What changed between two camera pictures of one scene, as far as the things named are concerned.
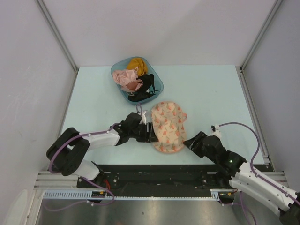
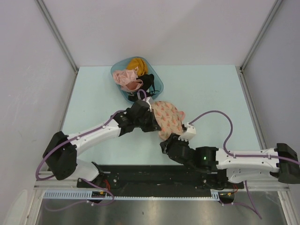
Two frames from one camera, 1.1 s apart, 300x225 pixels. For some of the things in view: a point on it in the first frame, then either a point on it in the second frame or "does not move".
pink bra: [127, 80] does not move
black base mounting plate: [151, 177] does not move
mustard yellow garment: [140, 63] does not move
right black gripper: [191, 143] to [173, 139]
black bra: [147, 88] does not move
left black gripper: [153, 137] to [153, 125]
